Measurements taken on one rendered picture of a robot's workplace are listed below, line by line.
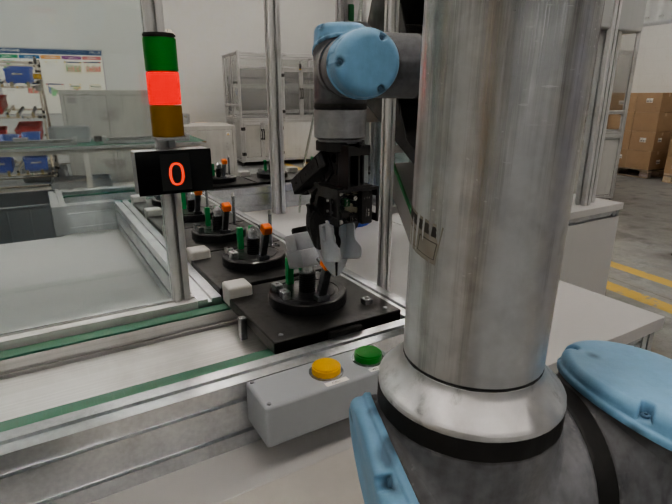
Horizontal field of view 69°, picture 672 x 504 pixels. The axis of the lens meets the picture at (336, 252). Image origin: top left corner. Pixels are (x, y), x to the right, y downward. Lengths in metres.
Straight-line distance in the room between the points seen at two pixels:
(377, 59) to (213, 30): 11.04
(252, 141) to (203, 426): 9.26
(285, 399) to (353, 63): 0.41
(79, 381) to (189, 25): 10.85
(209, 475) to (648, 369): 0.52
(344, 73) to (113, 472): 0.54
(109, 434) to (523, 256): 0.54
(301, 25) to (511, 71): 11.93
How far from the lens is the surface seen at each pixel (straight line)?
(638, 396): 0.37
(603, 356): 0.42
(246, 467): 0.72
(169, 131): 0.85
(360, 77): 0.58
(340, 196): 0.70
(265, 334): 0.79
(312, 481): 0.69
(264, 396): 0.66
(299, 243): 0.85
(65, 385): 0.85
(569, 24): 0.26
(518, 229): 0.26
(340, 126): 0.69
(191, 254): 1.15
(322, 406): 0.68
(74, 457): 0.68
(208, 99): 11.48
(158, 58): 0.85
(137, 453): 0.70
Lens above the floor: 1.33
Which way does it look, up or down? 18 degrees down
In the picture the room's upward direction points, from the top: straight up
